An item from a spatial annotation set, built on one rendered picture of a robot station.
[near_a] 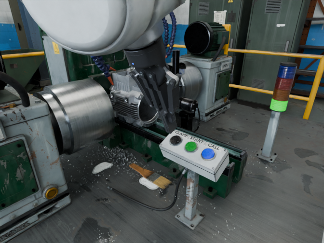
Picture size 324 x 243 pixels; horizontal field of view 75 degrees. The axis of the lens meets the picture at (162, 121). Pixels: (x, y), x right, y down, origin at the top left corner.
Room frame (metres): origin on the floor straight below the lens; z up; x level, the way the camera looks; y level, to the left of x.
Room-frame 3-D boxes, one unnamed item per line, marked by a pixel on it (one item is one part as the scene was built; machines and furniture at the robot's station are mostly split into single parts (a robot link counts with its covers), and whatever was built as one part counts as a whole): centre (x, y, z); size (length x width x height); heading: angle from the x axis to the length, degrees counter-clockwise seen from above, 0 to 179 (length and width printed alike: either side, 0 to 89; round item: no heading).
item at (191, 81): (1.20, -0.10, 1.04); 0.41 x 0.25 x 0.25; 138
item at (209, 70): (1.40, -0.27, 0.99); 0.35 x 0.31 x 0.37; 138
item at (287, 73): (0.82, -0.48, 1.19); 0.06 x 0.06 x 0.04
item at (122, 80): (0.98, 0.15, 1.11); 0.12 x 0.11 x 0.07; 48
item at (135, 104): (0.95, 0.12, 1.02); 0.20 x 0.19 x 0.19; 48
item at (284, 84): (0.82, -0.48, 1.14); 0.06 x 0.06 x 0.04
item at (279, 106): (0.82, -0.48, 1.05); 0.06 x 0.06 x 0.04
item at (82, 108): (0.69, 0.36, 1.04); 0.37 x 0.25 x 0.25; 138
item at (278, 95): (0.82, -0.48, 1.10); 0.06 x 0.06 x 0.04
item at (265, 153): (0.82, -0.48, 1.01); 0.08 x 0.08 x 0.42; 48
